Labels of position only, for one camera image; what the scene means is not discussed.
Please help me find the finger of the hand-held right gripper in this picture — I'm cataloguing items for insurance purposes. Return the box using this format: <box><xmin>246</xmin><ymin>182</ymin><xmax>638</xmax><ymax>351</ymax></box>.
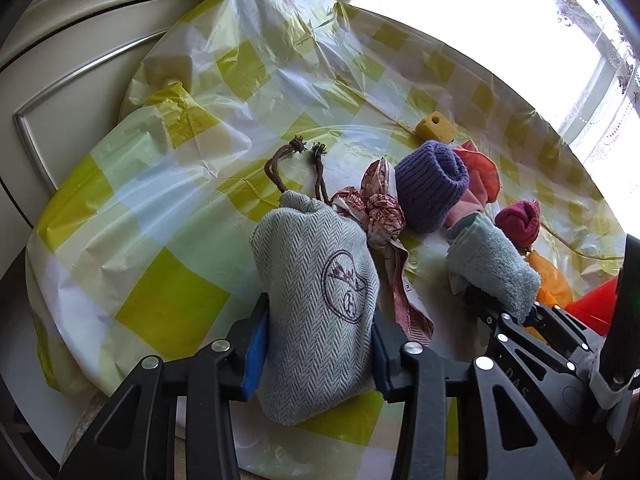
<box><xmin>530</xmin><ymin>304</ymin><xmax>601</xmax><ymax>356</ymax></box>
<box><xmin>464</xmin><ymin>286</ymin><xmax>591</xmax><ymax>376</ymax></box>

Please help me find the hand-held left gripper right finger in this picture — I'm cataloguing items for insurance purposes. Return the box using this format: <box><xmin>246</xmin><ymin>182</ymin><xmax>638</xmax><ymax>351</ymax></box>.
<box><xmin>370</xmin><ymin>310</ymin><xmax>576</xmax><ymax>480</ymax></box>

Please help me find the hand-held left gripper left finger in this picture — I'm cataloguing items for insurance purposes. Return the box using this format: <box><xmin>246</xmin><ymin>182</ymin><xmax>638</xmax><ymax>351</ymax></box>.
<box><xmin>55</xmin><ymin>292</ymin><xmax>271</xmax><ymax>480</ymax></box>

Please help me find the light blue towel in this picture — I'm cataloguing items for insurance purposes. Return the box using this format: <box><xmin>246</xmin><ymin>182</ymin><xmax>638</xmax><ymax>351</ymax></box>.
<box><xmin>445</xmin><ymin>212</ymin><xmax>542</xmax><ymax>323</ymax></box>

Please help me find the grey drawstring pouch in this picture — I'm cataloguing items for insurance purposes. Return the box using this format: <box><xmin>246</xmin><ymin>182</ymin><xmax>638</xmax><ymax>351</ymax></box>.
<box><xmin>250</xmin><ymin>135</ymin><xmax>378</xmax><ymax>427</ymax></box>

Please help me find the salmon pink towel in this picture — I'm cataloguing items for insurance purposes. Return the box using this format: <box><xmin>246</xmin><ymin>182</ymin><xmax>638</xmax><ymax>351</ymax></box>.
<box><xmin>444</xmin><ymin>140</ymin><xmax>502</xmax><ymax>231</ymax></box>

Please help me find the red white patterned cloth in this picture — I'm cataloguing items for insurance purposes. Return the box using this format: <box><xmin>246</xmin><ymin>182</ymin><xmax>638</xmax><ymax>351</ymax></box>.
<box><xmin>332</xmin><ymin>157</ymin><xmax>436</xmax><ymax>346</ymax></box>

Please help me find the red thermos jug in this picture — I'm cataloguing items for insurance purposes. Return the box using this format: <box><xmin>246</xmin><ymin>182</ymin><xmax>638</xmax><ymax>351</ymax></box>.
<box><xmin>567</xmin><ymin>277</ymin><xmax>621</xmax><ymax>336</ymax></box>

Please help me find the orange yellow cloth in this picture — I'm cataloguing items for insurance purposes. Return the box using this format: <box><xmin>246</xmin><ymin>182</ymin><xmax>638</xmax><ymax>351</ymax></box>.
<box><xmin>522</xmin><ymin>250</ymin><xmax>573</xmax><ymax>311</ymax></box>

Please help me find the magenta sock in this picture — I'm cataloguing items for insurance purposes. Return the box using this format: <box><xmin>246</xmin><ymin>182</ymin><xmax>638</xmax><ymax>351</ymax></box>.
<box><xmin>495</xmin><ymin>199</ymin><xmax>542</xmax><ymax>248</ymax></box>

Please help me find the purple knitted hat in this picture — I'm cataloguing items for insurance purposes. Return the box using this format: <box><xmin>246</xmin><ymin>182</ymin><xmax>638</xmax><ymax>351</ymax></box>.
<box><xmin>395</xmin><ymin>141</ymin><xmax>470</xmax><ymax>233</ymax></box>

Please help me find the yellow checkered plastic tablecloth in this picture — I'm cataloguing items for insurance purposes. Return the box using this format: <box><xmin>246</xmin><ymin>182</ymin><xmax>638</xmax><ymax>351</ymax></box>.
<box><xmin>25</xmin><ymin>0</ymin><xmax>631</xmax><ymax>471</ymax></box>

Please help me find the yellow sponge block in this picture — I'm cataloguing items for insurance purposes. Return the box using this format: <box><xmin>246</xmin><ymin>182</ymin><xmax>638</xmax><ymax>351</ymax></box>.
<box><xmin>414</xmin><ymin>112</ymin><xmax>458</xmax><ymax>143</ymax></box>

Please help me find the floral lace curtain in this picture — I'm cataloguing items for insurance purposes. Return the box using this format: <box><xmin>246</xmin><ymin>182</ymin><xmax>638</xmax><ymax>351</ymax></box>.
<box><xmin>500</xmin><ymin>0</ymin><xmax>640</xmax><ymax>126</ymax></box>

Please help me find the window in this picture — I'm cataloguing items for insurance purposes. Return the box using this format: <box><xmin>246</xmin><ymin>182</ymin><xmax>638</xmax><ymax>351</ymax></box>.
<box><xmin>345</xmin><ymin>0</ymin><xmax>640</xmax><ymax>166</ymax></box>

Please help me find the cream wooden cabinet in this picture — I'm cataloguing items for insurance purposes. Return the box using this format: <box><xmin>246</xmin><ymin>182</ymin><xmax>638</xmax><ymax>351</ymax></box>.
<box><xmin>0</xmin><ymin>0</ymin><xmax>276</xmax><ymax>461</ymax></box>

